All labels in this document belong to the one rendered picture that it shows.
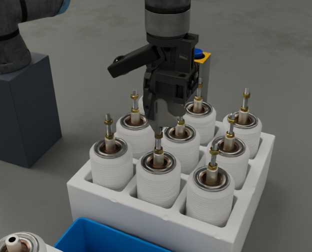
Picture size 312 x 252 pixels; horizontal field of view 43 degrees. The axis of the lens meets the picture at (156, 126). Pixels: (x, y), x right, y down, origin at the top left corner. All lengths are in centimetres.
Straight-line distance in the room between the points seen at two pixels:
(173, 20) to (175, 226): 41
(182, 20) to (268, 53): 137
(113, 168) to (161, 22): 36
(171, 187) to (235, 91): 87
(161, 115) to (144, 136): 21
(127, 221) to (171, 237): 11
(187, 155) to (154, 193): 13
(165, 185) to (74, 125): 67
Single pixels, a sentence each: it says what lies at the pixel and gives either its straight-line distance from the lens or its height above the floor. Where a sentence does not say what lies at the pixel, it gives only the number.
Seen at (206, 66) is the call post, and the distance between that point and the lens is 117.
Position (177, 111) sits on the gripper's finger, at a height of 38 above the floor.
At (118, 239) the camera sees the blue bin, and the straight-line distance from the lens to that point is 91.
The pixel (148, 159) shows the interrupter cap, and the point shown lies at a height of 25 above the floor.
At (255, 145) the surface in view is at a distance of 101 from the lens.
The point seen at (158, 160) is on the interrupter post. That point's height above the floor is 27.
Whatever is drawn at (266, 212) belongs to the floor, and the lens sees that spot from 113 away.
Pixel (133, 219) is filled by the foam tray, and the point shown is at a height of 14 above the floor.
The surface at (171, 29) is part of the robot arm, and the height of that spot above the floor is 56.
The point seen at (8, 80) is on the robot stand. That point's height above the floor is 30.
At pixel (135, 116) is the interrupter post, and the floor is 27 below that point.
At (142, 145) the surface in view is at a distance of 97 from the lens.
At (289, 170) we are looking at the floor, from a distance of 128.
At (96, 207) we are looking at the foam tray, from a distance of 93.
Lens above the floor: 80
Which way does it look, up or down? 35 degrees down
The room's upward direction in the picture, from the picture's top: straight up
